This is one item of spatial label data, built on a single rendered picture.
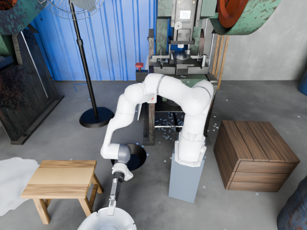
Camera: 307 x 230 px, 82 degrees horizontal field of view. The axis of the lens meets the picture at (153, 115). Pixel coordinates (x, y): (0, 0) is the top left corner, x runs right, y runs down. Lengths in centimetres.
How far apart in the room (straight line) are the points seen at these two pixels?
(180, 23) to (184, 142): 87
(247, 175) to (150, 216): 71
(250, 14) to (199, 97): 69
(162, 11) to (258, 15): 60
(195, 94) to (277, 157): 77
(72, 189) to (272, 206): 130
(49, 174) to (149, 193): 67
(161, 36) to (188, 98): 102
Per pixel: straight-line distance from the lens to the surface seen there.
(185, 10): 145
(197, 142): 98
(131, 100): 92
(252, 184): 152
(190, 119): 92
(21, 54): 223
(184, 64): 132
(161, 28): 171
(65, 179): 118
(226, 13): 172
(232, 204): 148
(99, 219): 105
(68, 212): 146
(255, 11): 132
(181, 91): 84
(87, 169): 118
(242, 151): 132
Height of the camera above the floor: 121
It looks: 36 degrees down
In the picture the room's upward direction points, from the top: straight up
